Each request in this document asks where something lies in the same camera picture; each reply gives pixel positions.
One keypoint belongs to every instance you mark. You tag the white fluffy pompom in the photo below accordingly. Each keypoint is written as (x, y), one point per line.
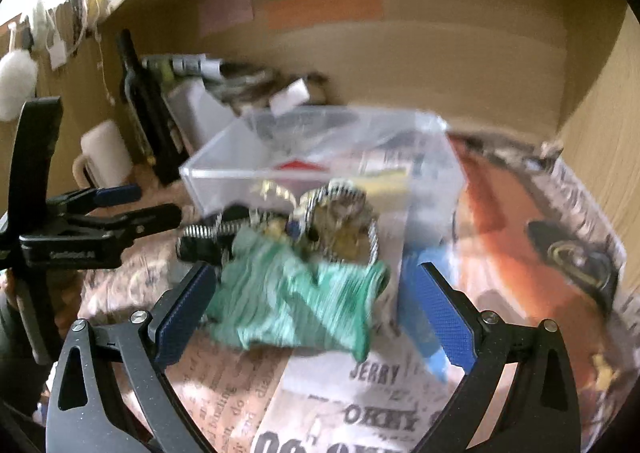
(18, 78)

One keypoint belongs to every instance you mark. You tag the black gold headband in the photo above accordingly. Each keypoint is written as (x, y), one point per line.
(211, 238)

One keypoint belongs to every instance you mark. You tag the green knitted cloth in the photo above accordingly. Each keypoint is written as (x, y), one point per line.
(269, 295)

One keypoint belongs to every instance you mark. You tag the clear plastic box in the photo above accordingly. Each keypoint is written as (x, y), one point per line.
(401, 159)

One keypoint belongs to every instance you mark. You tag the red fabric pouch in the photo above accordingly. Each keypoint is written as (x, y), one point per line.
(301, 166)

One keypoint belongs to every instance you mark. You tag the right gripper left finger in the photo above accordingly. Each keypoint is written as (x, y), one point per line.
(86, 412)

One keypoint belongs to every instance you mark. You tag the cream ceramic mug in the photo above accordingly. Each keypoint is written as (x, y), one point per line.
(104, 161)

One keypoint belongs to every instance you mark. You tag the rolled newspaper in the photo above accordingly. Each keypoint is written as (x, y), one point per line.
(171, 66)

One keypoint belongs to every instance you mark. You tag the dark wine bottle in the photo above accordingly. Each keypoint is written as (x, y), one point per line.
(157, 132)

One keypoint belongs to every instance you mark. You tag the pink sticky note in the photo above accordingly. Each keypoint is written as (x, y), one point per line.
(216, 16)

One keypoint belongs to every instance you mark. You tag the white card box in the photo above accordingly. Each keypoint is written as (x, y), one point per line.
(288, 98)

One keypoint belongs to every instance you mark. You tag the white plastic sheet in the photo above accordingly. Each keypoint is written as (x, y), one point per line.
(197, 113)

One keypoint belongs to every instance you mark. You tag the orange sticky note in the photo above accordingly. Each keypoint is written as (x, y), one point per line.
(295, 14)

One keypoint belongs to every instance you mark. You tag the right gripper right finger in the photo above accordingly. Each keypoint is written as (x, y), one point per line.
(541, 411)

